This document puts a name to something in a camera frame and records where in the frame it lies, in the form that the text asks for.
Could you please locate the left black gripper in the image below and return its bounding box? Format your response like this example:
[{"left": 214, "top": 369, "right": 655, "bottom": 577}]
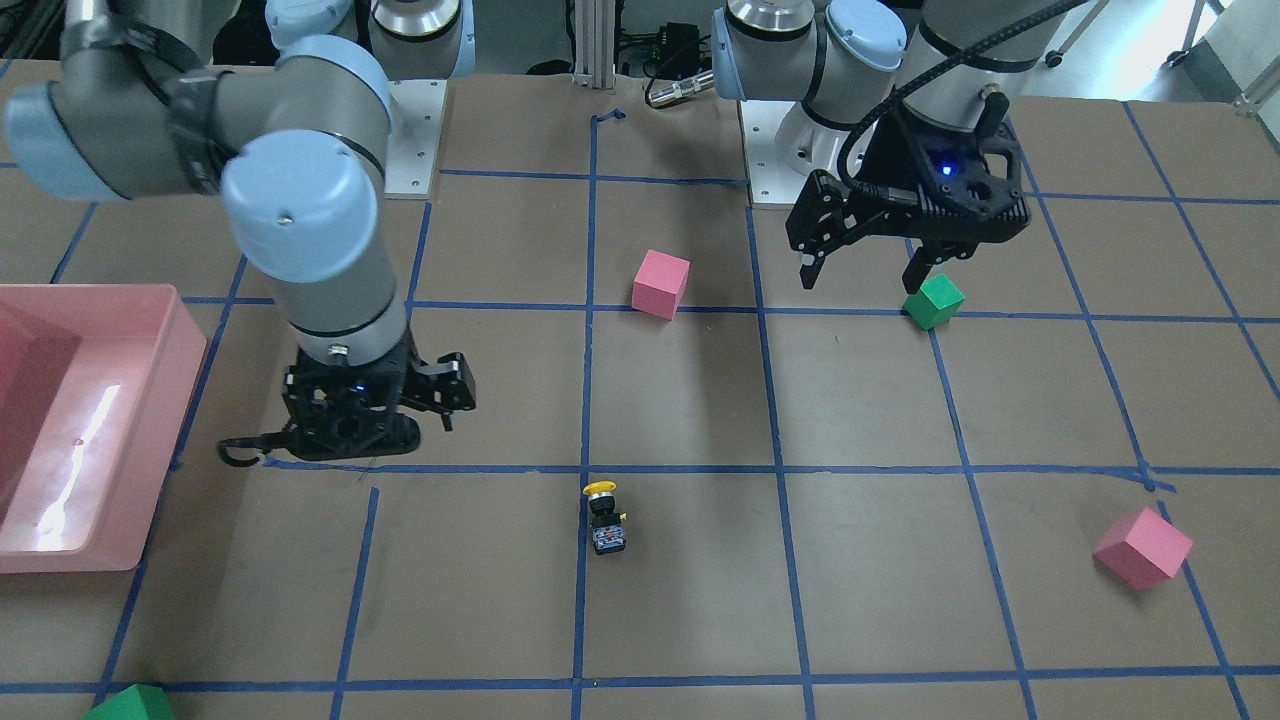
[{"left": 785, "top": 110, "right": 1030, "bottom": 296}]

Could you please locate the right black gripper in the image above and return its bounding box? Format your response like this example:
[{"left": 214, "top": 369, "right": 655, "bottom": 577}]
[{"left": 218, "top": 331, "right": 477, "bottom": 468}]

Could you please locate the yellow black push button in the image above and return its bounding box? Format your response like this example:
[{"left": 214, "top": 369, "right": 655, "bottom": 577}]
[{"left": 582, "top": 480, "right": 627, "bottom": 556}]

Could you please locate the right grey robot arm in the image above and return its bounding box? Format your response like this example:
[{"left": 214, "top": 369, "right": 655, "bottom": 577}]
[{"left": 3, "top": 1, "right": 477, "bottom": 468}]

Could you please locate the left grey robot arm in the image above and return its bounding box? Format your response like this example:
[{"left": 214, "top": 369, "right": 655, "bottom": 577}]
[{"left": 710, "top": 1, "right": 1074, "bottom": 293}]

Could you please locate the green cube far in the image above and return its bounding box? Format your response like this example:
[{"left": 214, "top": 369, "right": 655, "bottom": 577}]
[{"left": 902, "top": 274, "right": 966, "bottom": 331}]

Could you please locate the pink cube centre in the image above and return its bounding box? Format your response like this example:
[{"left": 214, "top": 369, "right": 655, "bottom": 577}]
[{"left": 630, "top": 249, "right": 691, "bottom": 322}]

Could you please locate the pink cube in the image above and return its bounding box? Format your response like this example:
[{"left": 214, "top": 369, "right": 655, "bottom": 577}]
[
  {"left": 1092, "top": 509, "right": 1196, "bottom": 591},
  {"left": 630, "top": 249, "right": 691, "bottom": 322}
]

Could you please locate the pink plastic bin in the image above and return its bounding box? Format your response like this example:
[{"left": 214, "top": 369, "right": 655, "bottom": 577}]
[{"left": 1, "top": 284, "right": 206, "bottom": 574}]

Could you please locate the green cube near bin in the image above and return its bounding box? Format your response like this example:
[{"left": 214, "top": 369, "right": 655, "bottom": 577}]
[{"left": 83, "top": 684, "right": 177, "bottom": 720}]

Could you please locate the pink cube far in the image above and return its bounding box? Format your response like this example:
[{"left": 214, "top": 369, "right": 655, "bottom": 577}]
[{"left": 1092, "top": 509, "right": 1196, "bottom": 591}]

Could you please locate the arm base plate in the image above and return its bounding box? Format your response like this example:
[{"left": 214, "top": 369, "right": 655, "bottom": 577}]
[
  {"left": 739, "top": 101, "right": 846, "bottom": 209},
  {"left": 385, "top": 79, "right": 448, "bottom": 200}
]

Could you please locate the aluminium frame post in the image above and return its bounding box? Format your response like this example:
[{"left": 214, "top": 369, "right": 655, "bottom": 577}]
[{"left": 572, "top": 0, "right": 617, "bottom": 94}]

